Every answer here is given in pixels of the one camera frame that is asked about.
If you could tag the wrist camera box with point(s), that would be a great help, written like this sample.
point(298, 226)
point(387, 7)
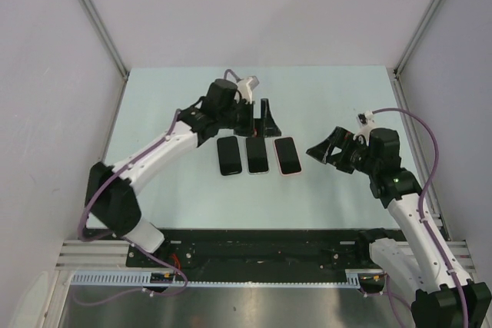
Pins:
point(366, 124)
point(246, 87)

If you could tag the white-edged black smartphone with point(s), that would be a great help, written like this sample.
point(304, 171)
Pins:
point(257, 157)

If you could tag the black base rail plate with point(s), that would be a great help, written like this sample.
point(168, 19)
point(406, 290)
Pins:
point(280, 255)

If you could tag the black phone case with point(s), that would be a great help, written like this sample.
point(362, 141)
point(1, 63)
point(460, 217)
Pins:
point(229, 157)

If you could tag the left aluminium frame post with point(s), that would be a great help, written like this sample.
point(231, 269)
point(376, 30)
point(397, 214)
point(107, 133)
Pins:
point(104, 37)

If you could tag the right aluminium frame post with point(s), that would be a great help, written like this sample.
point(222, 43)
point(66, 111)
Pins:
point(423, 25)

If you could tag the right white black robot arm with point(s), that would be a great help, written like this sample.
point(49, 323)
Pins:
point(440, 291)

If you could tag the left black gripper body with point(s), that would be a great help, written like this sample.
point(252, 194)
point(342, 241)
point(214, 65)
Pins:
point(241, 116)

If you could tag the pink phone case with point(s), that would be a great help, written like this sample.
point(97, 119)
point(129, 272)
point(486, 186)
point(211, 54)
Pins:
point(282, 172)

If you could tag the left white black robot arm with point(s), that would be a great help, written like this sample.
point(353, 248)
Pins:
point(112, 191)

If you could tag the white slotted cable duct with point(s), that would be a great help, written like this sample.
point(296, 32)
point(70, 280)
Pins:
point(149, 279)

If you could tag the aluminium frame post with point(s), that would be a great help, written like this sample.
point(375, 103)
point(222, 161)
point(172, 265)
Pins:
point(104, 37)
point(423, 25)

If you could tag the teal-edged black smartphone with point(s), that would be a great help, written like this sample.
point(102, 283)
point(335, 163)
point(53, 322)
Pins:
point(287, 155)

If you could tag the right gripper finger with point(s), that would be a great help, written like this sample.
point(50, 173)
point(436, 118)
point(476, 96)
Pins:
point(342, 159)
point(331, 147)

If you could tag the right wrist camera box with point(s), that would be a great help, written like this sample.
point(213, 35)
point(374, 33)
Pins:
point(366, 124)

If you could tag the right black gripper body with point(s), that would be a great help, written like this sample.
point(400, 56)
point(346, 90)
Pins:
point(355, 149)

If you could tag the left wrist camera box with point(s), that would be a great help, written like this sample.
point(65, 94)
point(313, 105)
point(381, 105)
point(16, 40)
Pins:
point(246, 87)

